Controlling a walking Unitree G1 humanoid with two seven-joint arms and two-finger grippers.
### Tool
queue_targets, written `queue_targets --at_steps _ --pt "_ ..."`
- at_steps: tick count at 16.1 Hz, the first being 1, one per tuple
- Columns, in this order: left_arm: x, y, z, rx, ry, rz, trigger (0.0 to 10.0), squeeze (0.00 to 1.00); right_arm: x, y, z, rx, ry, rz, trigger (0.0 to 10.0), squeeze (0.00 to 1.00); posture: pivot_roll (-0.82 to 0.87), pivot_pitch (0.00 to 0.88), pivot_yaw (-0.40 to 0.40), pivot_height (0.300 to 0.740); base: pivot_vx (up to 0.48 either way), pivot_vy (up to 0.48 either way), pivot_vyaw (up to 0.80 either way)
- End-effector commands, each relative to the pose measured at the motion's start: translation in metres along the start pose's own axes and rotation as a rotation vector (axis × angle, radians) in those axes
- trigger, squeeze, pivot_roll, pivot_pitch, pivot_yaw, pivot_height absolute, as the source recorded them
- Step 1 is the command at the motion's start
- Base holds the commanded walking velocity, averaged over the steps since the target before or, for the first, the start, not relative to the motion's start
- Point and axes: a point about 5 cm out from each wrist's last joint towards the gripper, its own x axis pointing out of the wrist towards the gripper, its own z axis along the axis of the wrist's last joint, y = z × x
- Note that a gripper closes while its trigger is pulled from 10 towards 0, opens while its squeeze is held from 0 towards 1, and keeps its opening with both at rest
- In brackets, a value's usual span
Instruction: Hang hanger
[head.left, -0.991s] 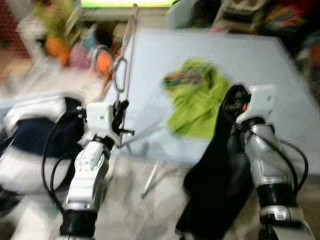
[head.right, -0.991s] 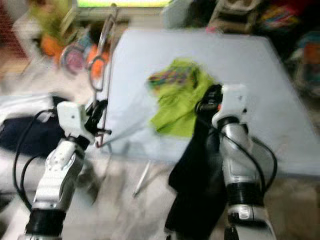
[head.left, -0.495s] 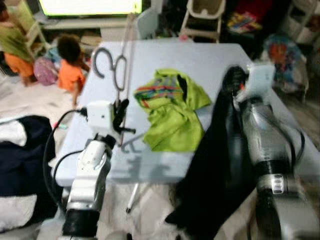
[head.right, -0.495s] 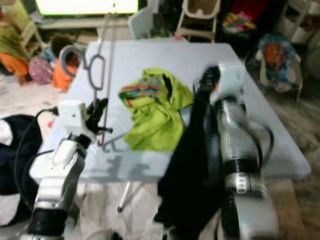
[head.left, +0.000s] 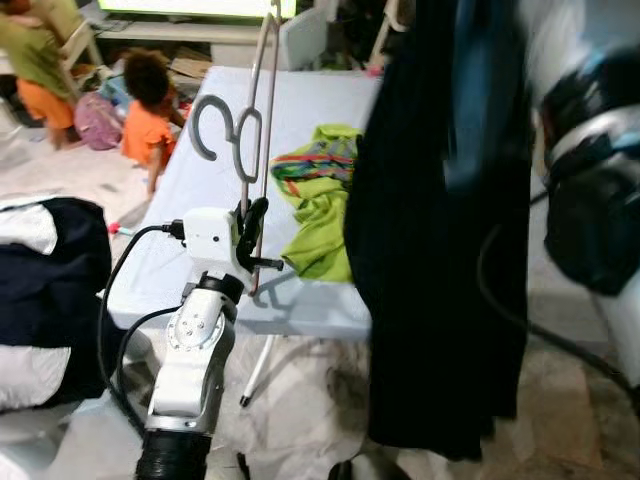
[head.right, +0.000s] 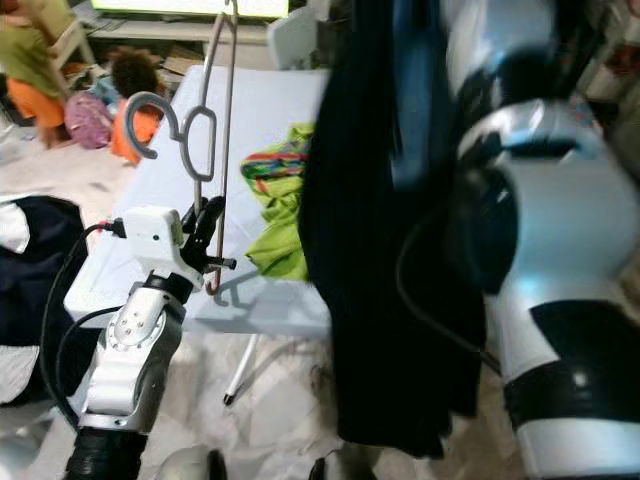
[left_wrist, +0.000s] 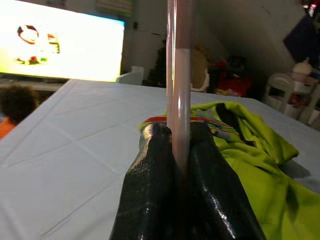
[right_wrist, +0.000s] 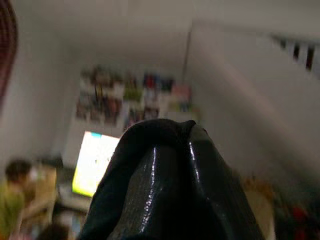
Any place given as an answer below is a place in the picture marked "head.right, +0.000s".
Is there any green garment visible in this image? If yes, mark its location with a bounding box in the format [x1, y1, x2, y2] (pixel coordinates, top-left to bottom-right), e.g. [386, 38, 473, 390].
[238, 122, 318, 283]

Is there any person in green shirt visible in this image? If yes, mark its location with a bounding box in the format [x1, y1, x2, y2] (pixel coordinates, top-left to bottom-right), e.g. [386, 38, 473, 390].
[0, 0, 69, 151]

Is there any television screen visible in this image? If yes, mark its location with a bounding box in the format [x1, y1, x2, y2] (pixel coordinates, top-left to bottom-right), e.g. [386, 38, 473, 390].
[90, 0, 291, 21]

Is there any white folding table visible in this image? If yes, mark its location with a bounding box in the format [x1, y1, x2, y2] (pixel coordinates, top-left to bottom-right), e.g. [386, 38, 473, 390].
[63, 65, 339, 406]

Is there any wooden chair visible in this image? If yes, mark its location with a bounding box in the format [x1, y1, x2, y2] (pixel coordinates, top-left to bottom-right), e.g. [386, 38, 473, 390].
[45, 15, 99, 101]

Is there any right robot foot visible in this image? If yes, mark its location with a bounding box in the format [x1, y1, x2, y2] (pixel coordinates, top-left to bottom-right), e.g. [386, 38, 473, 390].
[308, 455, 376, 480]

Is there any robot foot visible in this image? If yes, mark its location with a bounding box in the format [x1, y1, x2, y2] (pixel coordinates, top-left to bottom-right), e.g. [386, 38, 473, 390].
[160, 446, 229, 480]
[308, 455, 376, 480]

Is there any multicolour striped cloth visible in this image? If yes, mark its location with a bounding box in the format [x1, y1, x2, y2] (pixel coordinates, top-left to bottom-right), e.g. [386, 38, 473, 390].
[240, 138, 311, 196]

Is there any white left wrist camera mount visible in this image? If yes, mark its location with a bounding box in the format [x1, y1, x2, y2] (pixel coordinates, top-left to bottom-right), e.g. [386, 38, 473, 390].
[118, 206, 189, 289]

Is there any pink backpack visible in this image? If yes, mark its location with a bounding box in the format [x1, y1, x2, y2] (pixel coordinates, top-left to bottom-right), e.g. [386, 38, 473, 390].
[64, 90, 114, 151]

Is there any white plastic chair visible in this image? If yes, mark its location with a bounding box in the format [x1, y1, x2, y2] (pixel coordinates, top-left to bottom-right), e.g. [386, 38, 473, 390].
[267, 5, 326, 73]

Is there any child in orange clothes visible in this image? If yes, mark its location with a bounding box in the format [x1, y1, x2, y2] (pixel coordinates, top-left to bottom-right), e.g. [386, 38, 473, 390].
[108, 46, 173, 168]

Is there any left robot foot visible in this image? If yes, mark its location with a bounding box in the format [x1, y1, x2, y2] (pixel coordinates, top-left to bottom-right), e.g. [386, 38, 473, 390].
[160, 446, 229, 480]

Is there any dark navy garment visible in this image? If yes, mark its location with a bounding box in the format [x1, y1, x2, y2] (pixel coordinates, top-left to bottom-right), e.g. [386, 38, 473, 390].
[298, 0, 489, 459]

